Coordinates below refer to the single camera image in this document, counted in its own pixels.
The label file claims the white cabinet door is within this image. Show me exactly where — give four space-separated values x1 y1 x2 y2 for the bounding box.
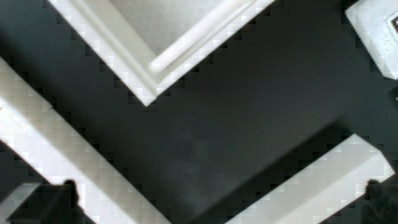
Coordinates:
345 0 398 80

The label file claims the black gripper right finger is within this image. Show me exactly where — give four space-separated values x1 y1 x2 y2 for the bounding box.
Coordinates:
340 180 398 224

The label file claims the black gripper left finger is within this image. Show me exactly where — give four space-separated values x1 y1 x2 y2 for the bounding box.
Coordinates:
0 180 95 224

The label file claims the white cabinet body box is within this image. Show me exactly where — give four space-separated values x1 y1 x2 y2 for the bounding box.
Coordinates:
48 0 276 104

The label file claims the white U-shaped fence frame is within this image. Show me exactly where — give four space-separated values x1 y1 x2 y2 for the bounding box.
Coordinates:
0 59 395 224

